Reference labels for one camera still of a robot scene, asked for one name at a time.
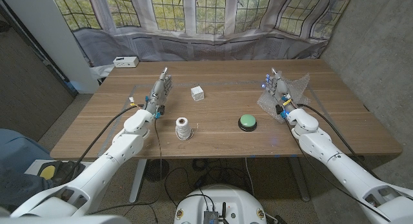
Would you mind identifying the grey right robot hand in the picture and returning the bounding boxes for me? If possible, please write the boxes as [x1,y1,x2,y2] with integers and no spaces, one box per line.
[261,67,297,120]

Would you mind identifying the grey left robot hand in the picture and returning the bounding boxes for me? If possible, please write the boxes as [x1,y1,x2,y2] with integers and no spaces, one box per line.
[143,66,174,119]

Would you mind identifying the clear bubble wrap sheet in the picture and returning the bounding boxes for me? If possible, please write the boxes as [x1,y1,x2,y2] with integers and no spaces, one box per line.
[257,72,312,124]

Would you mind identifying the white thread spool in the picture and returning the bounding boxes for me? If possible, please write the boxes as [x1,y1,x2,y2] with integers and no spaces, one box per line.
[175,117,194,141]

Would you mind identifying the green button black base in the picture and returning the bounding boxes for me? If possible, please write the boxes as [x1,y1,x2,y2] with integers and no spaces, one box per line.
[237,114,258,132]

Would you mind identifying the small white cube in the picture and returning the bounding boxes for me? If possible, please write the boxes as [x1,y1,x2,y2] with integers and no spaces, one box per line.
[190,85,205,102]

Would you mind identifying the white power outlet box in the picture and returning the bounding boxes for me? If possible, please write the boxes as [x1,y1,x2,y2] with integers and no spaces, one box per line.
[112,56,139,68]

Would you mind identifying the printed window backdrop cloth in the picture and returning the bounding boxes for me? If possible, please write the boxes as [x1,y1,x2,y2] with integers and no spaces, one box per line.
[50,0,356,68]

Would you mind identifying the black round floor disc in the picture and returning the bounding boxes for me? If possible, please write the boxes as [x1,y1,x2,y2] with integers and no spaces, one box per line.
[144,158,170,183]

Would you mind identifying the grey table leg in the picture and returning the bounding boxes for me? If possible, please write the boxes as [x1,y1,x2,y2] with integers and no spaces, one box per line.
[288,156,311,202]

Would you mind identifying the white table leg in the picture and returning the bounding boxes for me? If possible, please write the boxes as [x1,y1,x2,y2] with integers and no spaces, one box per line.
[129,158,148,204]

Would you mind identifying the white robot torso base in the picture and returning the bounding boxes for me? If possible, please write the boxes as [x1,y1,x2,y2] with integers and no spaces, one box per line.
[173,184,268,224]

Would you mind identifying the grey electronics box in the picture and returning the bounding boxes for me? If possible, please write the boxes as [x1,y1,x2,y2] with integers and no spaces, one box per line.
[203,210,219,224]

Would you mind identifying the black yellow foot pedal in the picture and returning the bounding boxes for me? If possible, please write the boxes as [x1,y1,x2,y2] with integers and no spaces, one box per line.
[37,161,86,186]

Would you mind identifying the white floor platform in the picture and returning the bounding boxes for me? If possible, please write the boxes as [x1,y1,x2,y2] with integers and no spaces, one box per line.
[24,159,101,202]

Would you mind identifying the person's leg blue jeans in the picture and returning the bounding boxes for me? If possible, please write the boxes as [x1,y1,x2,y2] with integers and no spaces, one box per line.
[0,128,55,215]

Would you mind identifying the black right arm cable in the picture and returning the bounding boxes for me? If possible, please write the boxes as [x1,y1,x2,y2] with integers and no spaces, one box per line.
[296,103,383,181]

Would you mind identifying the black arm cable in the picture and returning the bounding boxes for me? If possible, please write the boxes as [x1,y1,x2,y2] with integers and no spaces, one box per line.
[63,104,145,186]
[296,103,383,181]

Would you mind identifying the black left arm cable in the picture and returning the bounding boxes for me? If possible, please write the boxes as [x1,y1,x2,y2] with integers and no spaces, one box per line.
[63,104,145,186]

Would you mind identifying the black floor cable bundle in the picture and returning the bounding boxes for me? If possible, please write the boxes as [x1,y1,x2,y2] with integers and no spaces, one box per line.
[164,158,256,209]

